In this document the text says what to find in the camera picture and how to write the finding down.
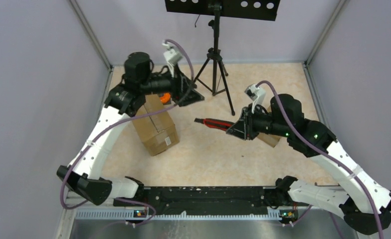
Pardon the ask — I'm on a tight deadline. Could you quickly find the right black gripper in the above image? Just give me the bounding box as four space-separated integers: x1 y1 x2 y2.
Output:
227 103 291 140

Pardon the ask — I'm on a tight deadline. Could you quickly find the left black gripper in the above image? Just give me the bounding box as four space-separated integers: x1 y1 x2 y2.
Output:
141 63 204 106

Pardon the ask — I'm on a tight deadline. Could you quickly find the red black utility knife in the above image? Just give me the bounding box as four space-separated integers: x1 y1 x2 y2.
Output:
194 118 234 131

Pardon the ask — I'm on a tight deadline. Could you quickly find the large cardboard box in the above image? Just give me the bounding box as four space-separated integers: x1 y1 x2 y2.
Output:
132 95 180 156

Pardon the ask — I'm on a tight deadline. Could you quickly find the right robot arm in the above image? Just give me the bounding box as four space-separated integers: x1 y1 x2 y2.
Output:
226 94 391 236

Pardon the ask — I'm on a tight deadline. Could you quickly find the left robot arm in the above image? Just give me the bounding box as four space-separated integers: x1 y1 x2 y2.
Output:
57 50 203 209

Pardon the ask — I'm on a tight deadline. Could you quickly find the small cardboard box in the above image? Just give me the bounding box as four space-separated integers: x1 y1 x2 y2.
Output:
257 105 282 148

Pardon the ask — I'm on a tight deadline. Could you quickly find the orange curved toy piece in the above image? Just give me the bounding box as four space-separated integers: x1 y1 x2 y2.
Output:
159 93 171 105

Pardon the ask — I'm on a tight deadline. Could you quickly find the black tripod stand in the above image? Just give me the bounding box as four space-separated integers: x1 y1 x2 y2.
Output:
195 0 236 116

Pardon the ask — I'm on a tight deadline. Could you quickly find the black perforated plate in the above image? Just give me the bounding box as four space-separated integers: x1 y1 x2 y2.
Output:
164 0 281 21

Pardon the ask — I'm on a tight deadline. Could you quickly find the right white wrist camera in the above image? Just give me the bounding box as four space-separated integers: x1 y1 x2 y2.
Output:
244 84 266 113

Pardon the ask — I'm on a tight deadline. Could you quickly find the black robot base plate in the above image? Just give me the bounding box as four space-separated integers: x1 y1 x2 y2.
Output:
131 186 302 220

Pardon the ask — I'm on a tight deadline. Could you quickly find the grey cable duct rail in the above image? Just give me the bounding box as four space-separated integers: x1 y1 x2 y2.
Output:
75 209 282 221

